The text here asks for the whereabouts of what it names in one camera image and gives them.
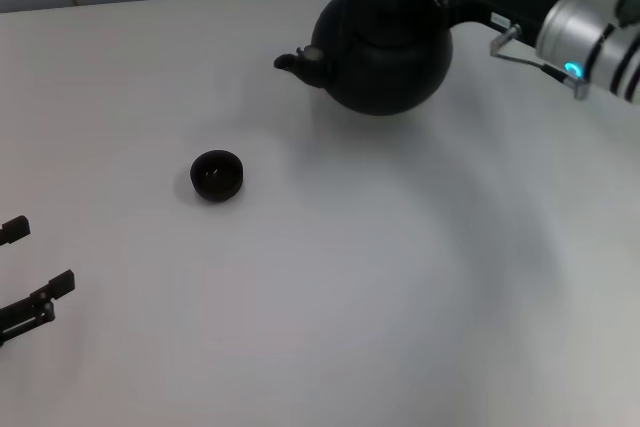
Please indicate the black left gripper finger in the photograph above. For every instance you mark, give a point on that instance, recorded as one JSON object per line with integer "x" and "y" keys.
{"x": 14, "y": 231}
{"x": 30, "y": 312}

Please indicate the black cast iron teapot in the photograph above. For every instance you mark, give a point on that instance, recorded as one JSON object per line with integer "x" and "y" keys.
{"x": 390, "y": 62}

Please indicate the small black teacup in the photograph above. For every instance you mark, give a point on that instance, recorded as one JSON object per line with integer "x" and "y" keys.
{"x": 217, "y": 182}

